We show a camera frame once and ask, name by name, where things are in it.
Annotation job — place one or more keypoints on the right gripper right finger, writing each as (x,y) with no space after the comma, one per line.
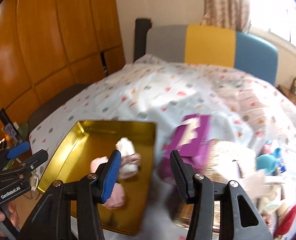
(239,218)

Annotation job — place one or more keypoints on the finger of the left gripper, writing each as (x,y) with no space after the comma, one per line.
(14,152)
(35,160)

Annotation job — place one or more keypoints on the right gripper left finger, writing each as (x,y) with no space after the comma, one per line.
(69,210)

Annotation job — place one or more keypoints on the white socks with scrunchie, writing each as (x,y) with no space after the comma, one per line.
(130,159)

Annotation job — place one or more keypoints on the person's left hand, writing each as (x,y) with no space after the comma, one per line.
(13,216)

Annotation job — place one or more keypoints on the gold metal tin tray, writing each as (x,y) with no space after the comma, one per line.
(88,140)

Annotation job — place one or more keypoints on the teal plush toy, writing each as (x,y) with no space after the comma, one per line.
(269,162)

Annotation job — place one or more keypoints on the patterned white tablecloth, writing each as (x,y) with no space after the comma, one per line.
(243,109)

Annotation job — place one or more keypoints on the purple cardboard box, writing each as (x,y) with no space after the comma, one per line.
(190,139)

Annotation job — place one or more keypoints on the black pillar behind sofa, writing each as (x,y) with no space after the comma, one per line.
(142,26)

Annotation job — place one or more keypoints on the grey yellow blue sofa back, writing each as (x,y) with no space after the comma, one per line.
(201,44)

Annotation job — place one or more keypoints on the beige floral curtain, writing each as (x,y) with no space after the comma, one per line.
(229,14)

